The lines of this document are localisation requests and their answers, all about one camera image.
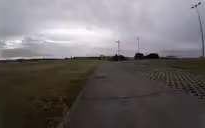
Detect dark low bushes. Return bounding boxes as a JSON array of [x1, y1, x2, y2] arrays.
[[98, 53, 128, 62]]

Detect grey asphalt path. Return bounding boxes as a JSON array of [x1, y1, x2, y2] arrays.
[[58, 60, 205, 128]]

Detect dark clump of trees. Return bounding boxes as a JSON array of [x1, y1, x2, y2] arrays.
[[133, 52, 160, 61]]

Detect grass field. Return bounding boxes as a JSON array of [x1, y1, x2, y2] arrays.
[[0, 58, 106, 128], [133, 57, 205, 78]]

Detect concrete grid paver area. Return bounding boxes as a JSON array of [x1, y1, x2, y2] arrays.
[[142, 69, 205, 102]]

